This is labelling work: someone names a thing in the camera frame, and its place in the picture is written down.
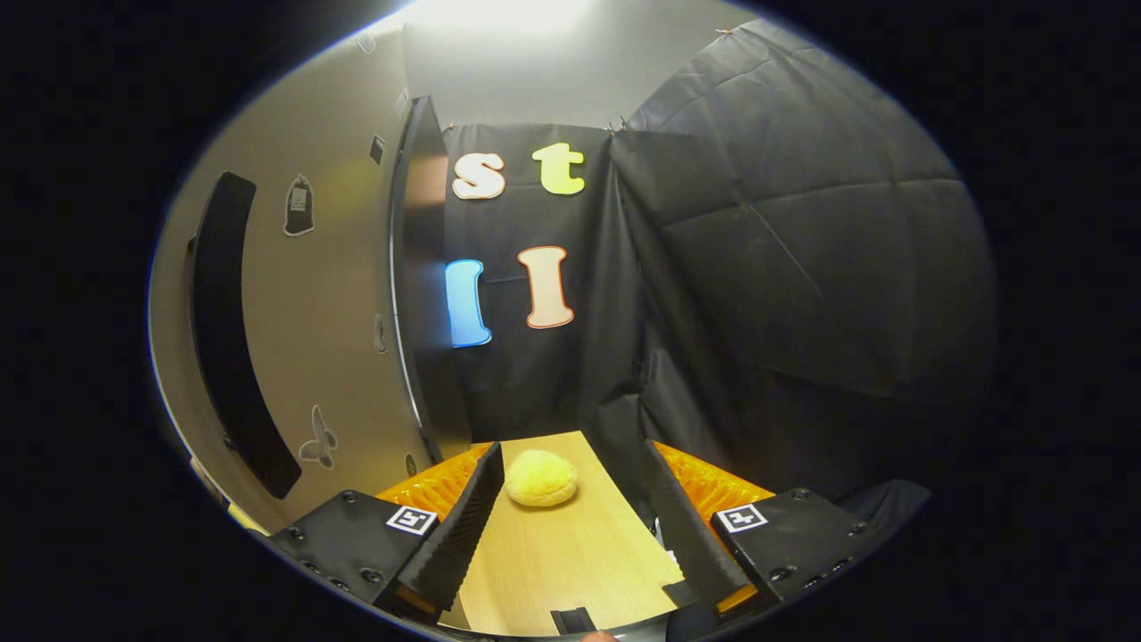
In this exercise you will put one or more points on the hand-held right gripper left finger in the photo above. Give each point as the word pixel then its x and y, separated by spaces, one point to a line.
pixel 463 526

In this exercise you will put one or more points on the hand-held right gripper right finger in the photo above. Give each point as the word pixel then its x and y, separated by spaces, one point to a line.
pixel 686 526

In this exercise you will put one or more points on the dark grey cabinet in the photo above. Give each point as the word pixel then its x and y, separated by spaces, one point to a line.
pixel 428 267

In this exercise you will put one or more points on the grey cabinet door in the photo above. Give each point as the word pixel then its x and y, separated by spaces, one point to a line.
pixel 339 294

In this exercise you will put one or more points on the yellow round sponge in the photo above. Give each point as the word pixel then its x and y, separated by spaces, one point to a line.
pixel 541 478

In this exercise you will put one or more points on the black backdrop cloth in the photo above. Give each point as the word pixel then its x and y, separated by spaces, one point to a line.
pixel 784 267

